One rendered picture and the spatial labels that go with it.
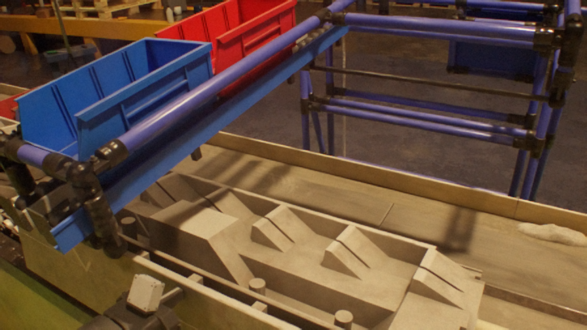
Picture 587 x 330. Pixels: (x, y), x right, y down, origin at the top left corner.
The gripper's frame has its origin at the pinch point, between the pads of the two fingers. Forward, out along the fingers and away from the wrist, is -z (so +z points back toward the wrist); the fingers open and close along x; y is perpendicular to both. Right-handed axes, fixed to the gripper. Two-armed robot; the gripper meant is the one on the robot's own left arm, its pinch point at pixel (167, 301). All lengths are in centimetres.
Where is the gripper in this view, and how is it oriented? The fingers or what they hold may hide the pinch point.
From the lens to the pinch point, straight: 75.0
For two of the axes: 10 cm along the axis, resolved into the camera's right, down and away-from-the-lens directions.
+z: -5.0, 2.9, -8.1
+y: 0.4, -9.3, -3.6
